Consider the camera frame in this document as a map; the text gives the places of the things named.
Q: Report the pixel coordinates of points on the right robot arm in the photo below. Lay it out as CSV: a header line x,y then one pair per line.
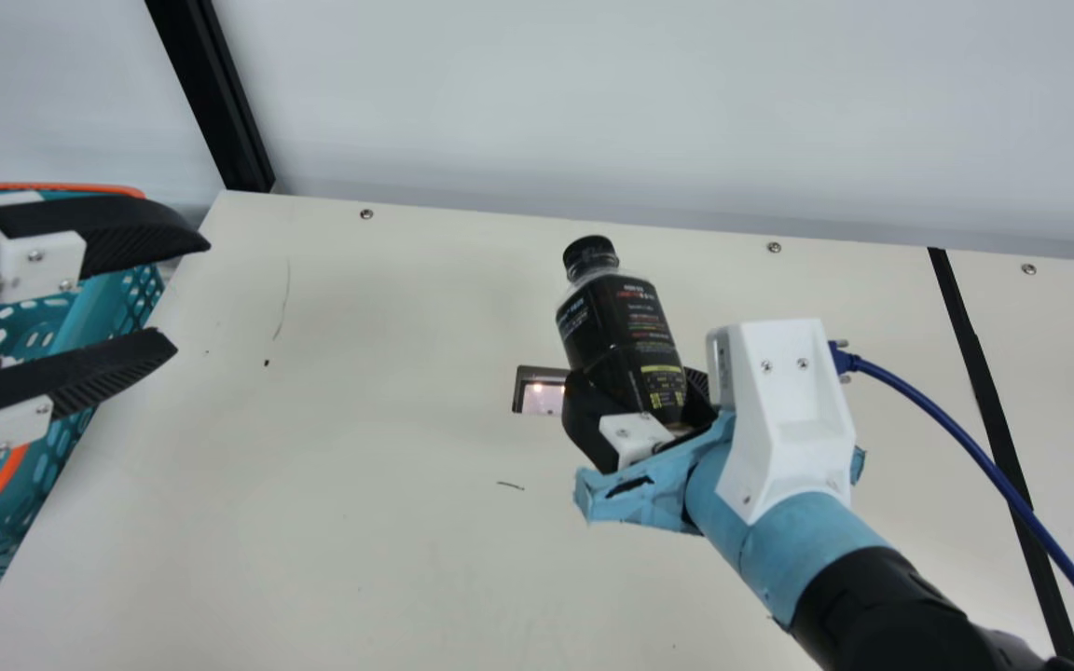
x,y
882,624

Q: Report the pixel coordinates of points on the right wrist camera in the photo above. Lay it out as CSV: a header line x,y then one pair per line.
x,y
789,419

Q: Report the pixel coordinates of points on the black strip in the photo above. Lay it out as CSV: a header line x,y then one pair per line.
x,y
963,326

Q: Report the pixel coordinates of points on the black post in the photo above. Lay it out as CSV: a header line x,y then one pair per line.
x,y
213,93

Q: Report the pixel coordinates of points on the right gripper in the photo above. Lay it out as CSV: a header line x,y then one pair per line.
x,y
761,559

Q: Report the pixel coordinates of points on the small square scanner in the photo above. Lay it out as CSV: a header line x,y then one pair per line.
x,y
537,396

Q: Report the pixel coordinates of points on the dark coffee bottle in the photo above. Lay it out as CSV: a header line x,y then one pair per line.
x,y
621,326

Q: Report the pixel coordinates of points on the teal shopping basket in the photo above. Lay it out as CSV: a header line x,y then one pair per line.
x,y
113,303

